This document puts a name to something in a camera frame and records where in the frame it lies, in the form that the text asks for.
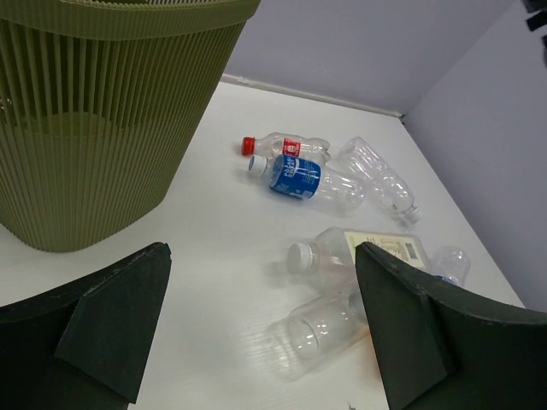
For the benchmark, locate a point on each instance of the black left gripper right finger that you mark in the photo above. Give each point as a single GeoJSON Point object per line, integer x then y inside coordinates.
{"type": "Point", "coordinates": [439, 346]}

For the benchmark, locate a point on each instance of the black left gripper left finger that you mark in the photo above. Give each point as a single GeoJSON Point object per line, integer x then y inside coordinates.
{"type": "Point", "coordinates": [85, 344]}

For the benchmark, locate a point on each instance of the small blue label bottle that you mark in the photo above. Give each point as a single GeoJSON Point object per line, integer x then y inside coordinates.
{"type": "Point", "coordinates": [451, 264]}

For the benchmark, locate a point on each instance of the small clear jar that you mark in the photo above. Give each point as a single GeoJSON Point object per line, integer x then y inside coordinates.
{"type": "Point", "coordinates": [311, 336]}

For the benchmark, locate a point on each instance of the square bottle cream label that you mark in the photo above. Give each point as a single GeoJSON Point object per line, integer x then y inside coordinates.
{"type": "Point", "coordinates": [328, 261]}

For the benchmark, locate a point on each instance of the clear capless bottle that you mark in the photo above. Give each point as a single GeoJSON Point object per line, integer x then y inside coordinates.
{"type": "Point", "coordinates": [382, 183]}

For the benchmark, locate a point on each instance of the blue label clear bottle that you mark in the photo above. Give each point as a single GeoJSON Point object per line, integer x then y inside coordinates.
{"type": "Point", "coordinates": [303, 180]}

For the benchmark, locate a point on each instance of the red cap clear bottle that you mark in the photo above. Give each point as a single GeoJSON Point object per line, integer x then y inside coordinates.
{"type": "Point", "coordinates": [278, 143]}

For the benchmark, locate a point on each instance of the olive green slatted bin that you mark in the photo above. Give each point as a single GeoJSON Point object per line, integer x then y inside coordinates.
{"type": "Point", "coordinates": [99, 103]}

